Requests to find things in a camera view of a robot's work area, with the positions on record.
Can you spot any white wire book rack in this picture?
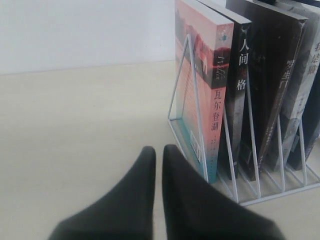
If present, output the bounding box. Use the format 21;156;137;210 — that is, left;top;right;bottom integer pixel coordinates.
166;33;320;207

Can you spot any dark blue moon book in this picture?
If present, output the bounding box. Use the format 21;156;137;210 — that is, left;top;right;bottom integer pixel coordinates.
287;0;320;171

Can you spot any dark brown Rashomon book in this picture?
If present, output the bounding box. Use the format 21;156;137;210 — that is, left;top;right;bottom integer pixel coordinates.
226;0;308;181

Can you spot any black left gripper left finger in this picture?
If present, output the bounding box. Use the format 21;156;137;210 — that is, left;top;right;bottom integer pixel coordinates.
49;146;156;240

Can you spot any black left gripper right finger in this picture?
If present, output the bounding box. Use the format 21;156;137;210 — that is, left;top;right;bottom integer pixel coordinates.
162;144;285;240

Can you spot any black white-lettered book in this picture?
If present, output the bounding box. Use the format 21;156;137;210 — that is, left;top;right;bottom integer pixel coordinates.
200;0;252;178

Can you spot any pink Walden book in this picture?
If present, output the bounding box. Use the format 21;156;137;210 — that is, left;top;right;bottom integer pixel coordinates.
174;0;234;183

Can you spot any white cat-pattern book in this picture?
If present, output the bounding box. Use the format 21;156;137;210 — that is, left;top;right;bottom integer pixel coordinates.
264;0;320;171

